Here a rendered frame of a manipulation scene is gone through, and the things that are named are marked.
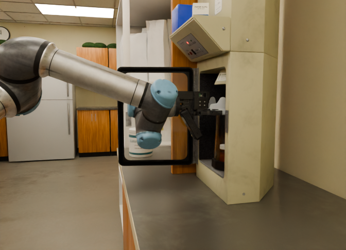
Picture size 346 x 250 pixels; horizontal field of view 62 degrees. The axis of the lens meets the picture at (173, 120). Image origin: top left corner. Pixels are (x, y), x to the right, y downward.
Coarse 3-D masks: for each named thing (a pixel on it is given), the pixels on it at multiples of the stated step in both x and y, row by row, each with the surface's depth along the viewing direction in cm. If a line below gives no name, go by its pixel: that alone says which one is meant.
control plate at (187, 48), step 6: (186, 36) 97; (192, 36) 93; (180, 42) 106; (186, 42) 102; (192, 42) 97; (198, 42) 93; (186, 48) 107; (192, 48) 102; (198, 48) 98; (204, 48) 94; (198, 54) 102; (204, 54) 97
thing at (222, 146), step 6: (216, 120) 101; (222, 120) 98; (216, 126) 101; (222, 126) 99; (216, 132) 101; (222, 132) 99; (216, 138) 101; (222, 138) 99; (216, 144) 101; (222, 144) 99; (216, 150) 101; (222, 150) 99; (216, 156) 101; (222, 156) 99
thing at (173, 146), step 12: (180, 84) 115; (132, 120) 116; (168, 120) 117; (180, 120) 117; (132, 132) 116; (168, 132) 117; (180, 132) 117; (132, 144) 117; (168, 144) 118; (180, 144) 118; (132, 156) 117; (144, 156) 117; (156, 156) 118; (168, 156) 118; (180, 156) 118
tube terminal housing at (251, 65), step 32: (224, 0) 88; (256, 0) 86; (256, 32) 87; (224, 64) 90; (256, 64) 88; (256, 96) 89; (256, 128) 90; (224, 160) 91; (256, 160) 91; (224, 192) 92; (256, 192) 92
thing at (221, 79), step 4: (220, 72) 100; (224, 72) 98; (220, 76) 99; (224, 76) 97; (216, 80) 101; (220, 80) 98; (224, 80) 96; (216, 84) 100; (220, 84) 98; (224, 84) 96
